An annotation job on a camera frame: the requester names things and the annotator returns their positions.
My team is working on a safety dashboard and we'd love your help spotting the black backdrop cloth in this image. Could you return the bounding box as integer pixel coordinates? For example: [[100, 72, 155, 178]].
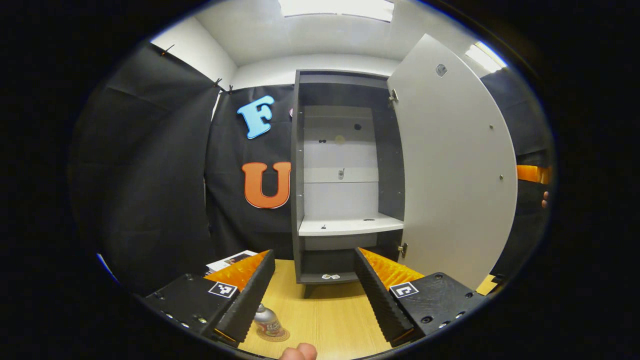
[[70, 42, 556, 296]]

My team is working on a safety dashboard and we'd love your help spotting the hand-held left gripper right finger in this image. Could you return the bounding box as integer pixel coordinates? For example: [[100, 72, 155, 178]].
[[353, 246, 488, 349]]

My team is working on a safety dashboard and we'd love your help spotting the round brown coaster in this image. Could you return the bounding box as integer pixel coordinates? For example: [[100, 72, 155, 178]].
[[256, 326, 292, 343]]

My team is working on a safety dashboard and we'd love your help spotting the small ceiling light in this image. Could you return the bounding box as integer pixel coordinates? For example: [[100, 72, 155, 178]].
[[465, 41, 508, 75]]

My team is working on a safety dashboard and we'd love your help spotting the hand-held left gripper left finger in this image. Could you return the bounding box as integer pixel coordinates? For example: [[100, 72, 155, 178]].
[[144, 248, 277, 348]]

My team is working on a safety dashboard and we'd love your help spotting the long ceiling light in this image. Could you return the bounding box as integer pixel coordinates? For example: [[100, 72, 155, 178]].
[[277, 0, 396, 23]]

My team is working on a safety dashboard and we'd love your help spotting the dark grey cabinet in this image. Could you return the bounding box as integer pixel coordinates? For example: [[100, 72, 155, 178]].
[[290, 68, 407, 300]]

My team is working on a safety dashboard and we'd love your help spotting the grey cabinet door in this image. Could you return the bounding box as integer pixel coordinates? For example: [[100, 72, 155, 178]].
[[386, 33, 519, 292]]

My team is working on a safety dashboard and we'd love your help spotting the silver bottle with red label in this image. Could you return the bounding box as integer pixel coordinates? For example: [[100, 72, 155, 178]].
[[251, 303, 287, 341]]

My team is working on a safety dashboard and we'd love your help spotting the white book with photo cover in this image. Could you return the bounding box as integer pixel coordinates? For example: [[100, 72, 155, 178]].
[[204, 249, 259, 277]]

